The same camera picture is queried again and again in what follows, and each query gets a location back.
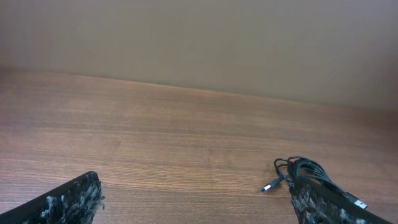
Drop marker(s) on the black USB cable long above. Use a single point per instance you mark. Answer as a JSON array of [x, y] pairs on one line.
[[293, 168]]

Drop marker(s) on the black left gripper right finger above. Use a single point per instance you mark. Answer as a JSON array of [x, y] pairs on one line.
[[315, 204]]

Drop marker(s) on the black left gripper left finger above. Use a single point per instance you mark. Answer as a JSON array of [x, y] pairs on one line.
[[73, 202]]

